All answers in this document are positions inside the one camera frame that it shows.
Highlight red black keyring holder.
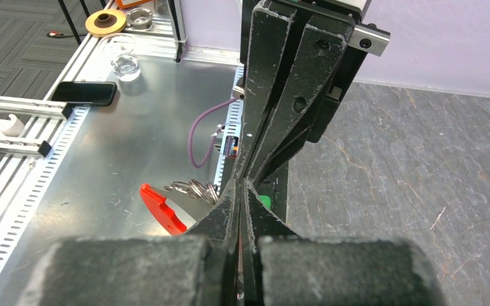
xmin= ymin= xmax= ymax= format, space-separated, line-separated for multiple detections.
xmin=139 ymin=179 xmax=221 ymax=237

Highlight aluminium frame rails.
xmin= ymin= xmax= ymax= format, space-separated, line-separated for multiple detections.
xmin=0 ymin=17 xmax=241 ymax=305

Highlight black smartphone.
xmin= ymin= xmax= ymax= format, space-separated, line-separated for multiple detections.
xmin=50 ymin=82 xmax=117 ymax=107

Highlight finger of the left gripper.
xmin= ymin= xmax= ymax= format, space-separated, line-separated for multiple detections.
xmin=247 ymin=23 xmax=354 ymax=184
xmin=233 ymin=1 xmax=296 ymax=180

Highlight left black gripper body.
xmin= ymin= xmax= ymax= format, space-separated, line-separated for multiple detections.
xmin=239 ymin=1 xmax=390 ymax=144

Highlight metal ring dish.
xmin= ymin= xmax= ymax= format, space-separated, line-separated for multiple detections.
xmin=126 ymin=7 xmax=153 ymax=30

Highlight clear glass cup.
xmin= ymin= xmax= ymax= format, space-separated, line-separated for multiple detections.
xmin=98 ymin=33 xmax=140 ymax=82

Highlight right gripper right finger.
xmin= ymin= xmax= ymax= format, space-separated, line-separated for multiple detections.
xmin=239 ymin=179 xmax=299 ymax=305

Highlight tape roll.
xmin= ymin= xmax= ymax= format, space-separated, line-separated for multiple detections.
xmin=85 ymin=9 xmax=127 ymax=38

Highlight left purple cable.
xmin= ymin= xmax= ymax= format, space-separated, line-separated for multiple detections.
xmin=187 ymin=96 xmax=239 ymax=170

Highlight grey slotted cable duct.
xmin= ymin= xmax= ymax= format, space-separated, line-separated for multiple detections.
xmin=213 ymin=65 xmax=246 ymax=191

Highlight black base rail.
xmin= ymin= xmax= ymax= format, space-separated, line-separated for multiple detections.
xmin=256 ymin=162 xmax=288 ymax=222

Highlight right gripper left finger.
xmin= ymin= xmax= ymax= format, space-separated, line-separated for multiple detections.
xmin=184 ymin=179 xmax=241 ymax=305

